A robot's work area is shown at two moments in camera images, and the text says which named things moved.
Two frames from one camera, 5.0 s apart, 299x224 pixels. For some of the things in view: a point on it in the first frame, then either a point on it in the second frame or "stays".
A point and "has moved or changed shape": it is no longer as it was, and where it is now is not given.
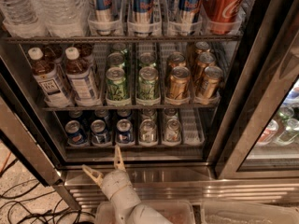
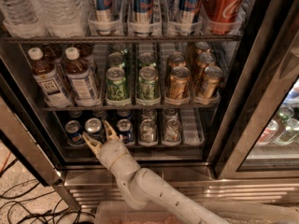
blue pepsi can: [99, 136] has moved or changed shape
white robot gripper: [116, 181] to [109, 154]
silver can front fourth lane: [148, 131] stays
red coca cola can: [222, 6] stays
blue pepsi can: [123, 130] stays
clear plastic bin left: [177, 212] stays
